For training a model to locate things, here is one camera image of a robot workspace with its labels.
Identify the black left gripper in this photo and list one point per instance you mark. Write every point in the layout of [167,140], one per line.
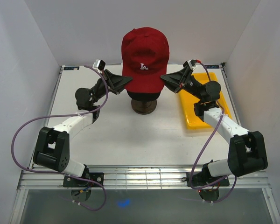
[115,83]

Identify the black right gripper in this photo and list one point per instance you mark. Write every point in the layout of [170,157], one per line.
[178,80]

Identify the black NY baseball cap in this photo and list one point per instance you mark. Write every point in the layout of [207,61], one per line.
[143,97]

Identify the red baseball cap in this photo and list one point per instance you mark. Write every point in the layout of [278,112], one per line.
[145,56]

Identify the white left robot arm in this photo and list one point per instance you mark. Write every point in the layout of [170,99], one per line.
[52,148]

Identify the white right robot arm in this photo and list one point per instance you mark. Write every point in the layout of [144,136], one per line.
[247,150]

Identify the beige mannequin head stand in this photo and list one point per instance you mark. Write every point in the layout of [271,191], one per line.
[142,107]

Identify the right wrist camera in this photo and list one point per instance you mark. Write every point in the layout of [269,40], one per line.
[192,64]

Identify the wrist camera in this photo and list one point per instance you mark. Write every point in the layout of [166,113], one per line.
[192,64]
[99,65]

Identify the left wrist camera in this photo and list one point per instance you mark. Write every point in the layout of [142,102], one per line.
[99,65]

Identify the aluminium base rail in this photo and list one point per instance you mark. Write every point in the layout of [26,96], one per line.
[127,178]

